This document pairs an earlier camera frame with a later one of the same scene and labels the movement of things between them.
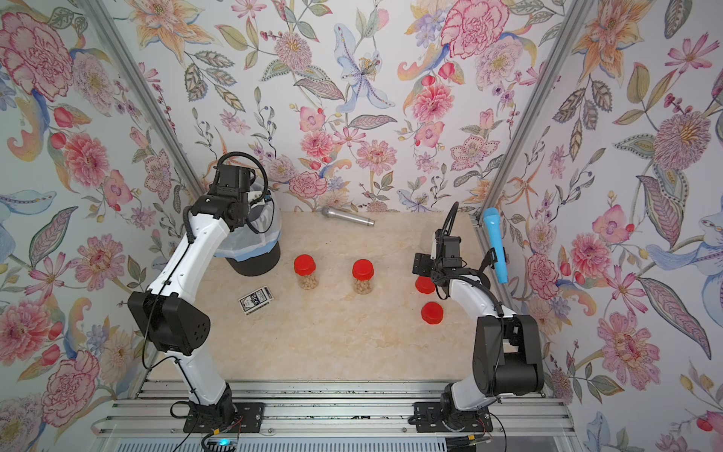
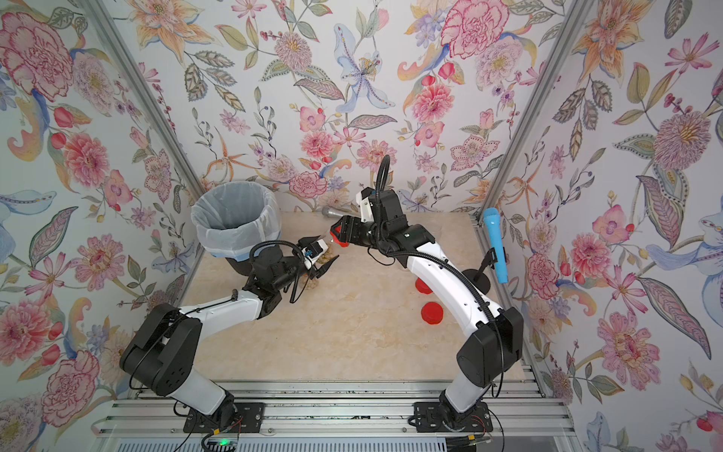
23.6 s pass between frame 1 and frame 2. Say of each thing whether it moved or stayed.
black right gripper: moved
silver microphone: stayed
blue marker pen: stayed
